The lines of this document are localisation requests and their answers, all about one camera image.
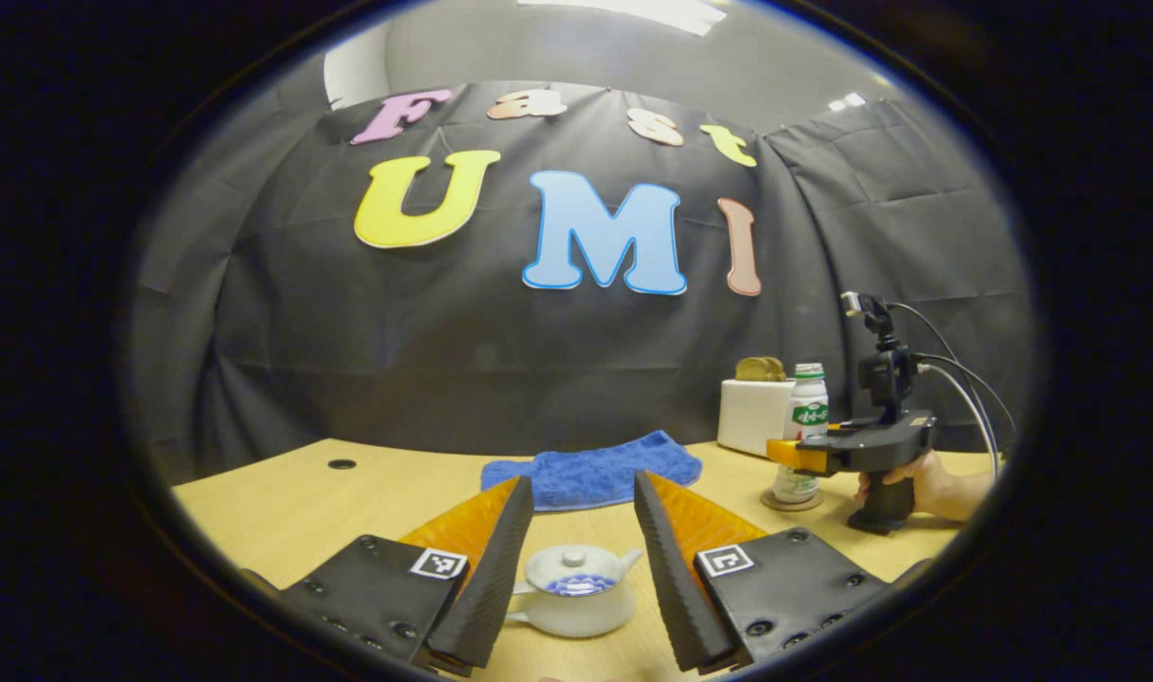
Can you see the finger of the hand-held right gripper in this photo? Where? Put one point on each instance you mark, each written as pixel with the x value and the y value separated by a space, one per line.
pixel 799 455

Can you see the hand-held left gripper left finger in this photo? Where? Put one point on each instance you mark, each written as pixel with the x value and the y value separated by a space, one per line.
pixel 486 587

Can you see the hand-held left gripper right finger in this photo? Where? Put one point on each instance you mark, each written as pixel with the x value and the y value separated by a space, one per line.
pixel 675 587

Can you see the round brown coaster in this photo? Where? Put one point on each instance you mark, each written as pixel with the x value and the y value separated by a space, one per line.
pixel 792 505

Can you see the white water bottle green label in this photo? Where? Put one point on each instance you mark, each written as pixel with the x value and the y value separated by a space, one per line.
pixel 808 398

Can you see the white teacup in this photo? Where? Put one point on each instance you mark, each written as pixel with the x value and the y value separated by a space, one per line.
pixel 576 616

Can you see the white toaster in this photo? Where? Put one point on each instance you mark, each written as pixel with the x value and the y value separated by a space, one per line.
pixel 751 417

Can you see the brown bread slice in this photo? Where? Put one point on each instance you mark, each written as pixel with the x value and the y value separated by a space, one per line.
pixel 761 369

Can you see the blue towel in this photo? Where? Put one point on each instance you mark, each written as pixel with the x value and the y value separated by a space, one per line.
pixel 595 474

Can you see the black backdrop cloth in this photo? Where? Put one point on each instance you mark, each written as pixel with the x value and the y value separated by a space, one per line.
pixel 500 350

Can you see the small ceiling light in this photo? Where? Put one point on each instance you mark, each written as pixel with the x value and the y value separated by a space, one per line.
pixel 846 101

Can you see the large ceiling light panel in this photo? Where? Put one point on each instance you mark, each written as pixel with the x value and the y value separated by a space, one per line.
pixel 633 11

